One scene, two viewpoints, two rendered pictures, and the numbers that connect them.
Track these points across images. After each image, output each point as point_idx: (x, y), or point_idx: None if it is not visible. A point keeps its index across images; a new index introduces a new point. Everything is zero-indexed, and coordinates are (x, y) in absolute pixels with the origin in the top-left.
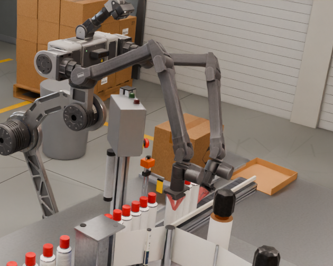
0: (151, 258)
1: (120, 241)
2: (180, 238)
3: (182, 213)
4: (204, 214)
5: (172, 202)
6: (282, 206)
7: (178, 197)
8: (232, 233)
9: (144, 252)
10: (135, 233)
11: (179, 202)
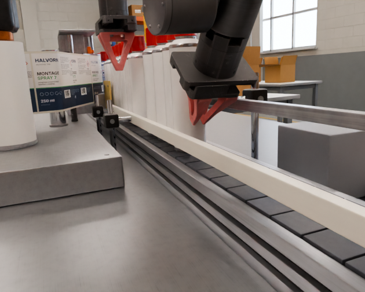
0: (71, 103)
1: (87, 67)
2: (35, 68)
3: (159, 115)
4: (174, 160)
5: (121, 55)
6: None
7: (96, 31)
8: (79, 220)
9: (75, 90)
10: (78, 57)
11: (103, 47)
